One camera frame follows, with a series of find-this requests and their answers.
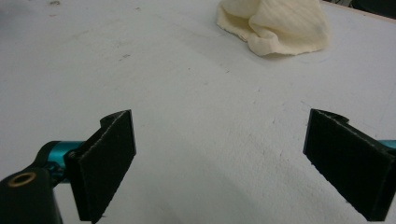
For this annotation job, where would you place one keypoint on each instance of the white table mat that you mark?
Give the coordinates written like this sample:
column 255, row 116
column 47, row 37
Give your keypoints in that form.
column 186, row 93

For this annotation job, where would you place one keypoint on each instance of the cream cloth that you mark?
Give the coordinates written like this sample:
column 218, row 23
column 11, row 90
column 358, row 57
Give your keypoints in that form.
column 280, row 28

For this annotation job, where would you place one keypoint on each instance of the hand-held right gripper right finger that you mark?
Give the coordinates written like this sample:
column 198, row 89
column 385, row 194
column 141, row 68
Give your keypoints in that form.
column 348, row 161

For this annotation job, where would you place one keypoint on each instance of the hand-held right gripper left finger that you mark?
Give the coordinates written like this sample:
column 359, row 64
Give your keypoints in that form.
column 102, row 168

